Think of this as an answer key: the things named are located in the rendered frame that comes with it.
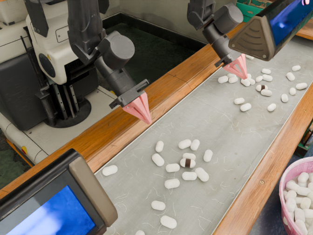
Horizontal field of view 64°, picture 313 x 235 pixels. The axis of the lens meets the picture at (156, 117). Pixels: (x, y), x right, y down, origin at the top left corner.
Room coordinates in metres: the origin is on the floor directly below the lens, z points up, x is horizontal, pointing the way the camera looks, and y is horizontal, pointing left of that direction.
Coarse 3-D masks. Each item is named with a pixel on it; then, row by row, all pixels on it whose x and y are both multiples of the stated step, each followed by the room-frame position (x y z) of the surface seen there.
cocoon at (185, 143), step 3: (183, 141) 0.44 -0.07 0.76; (186, 141) 0.44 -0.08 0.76; (189, 141) 0.44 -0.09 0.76; (180, 144) 0.43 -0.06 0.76; (183, 144) 0.43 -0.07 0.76; (186, 144) 0.43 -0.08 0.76; (189, 144) 0.43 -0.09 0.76; (180, 147) 0.42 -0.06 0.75; (183, 147) 0.42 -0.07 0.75; (186, 147) 0.43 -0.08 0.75
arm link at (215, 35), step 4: (212, 20) 0.77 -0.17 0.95; (208, 24) 0.77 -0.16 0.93; (212, 24) 0.75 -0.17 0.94; (204, 28) 0.78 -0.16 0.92; (208, 28) 0.75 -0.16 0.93; (212, 28) 0.74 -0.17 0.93; (216, 28) 0.74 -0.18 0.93; (204, 32) 0.75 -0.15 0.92; (208, 32) 0.74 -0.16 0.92; (212, 32) 0.74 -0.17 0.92; (216, 32) 0.74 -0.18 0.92; (220, 32) 0.74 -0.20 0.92; (204, 36) 0.76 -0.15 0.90; (208, 36) 0.74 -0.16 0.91; (212, 36) 0.73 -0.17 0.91; (216, 36) 0.73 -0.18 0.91; (220, 36) 0.73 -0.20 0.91; (208, 40) 0.74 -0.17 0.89; (212, 40) 0.73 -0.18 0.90; (216, 40) 0.73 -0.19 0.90
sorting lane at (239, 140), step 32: (256, 64) 0.85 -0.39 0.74; (288, 64) 0.85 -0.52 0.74; (192, 96) 0.65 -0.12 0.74; (224, 96) 0.65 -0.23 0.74; (256, 96) 0.65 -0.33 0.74; (288, 96) 0.65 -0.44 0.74; (160, 128) 0.50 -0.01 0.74; (192, 128) 0.50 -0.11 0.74; (224, 128) 0.50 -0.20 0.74; (256, 128) 0.50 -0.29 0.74; (128, 160) 0.39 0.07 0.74; (224, 160) 0.39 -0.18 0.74; (256, 160) 0.39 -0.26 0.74; (128, 192) 0.30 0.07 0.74; (160, 192) 0.30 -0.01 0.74; (192, 192) 0.30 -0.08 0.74; (224, 192) 0.30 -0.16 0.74; (128, 224) 0.22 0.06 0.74; (160, 224) 0.22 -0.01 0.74; (192, 224) 0.22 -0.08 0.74
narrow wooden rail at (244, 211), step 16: (304, 96) 0.62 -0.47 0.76; (304, 112) 0.54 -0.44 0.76; (288, 128) 0.48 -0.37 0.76; (304, 128) 0.48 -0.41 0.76; (272, 144) 0.42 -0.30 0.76; (288, 144) 0.42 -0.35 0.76; (272, 160) 0.37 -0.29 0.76; (288, 160) 0.37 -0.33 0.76; (256, 176) 0.33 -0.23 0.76; (272, 176) 0.33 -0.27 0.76; (240, 192) 0.29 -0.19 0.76; (256, 192) 0.28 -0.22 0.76; (240, 208) 0.25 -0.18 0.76; (256, 208) 0.25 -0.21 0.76; (224, 224) 0.21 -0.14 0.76; (240, 224) 0.21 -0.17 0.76
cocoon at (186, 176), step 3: (183, 174) 0.34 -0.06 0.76; (186, 174) 0.33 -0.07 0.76; (189, 174) 0.33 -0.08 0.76; (192, 174) 0.33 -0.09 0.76; (195, 174) 0.33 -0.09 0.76; (183, 177) 0.33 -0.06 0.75; (186, 177) 0.33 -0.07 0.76; (189, 177) 0.33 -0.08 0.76; (192, 177) 0.33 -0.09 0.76; (195, 177) 0.33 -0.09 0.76
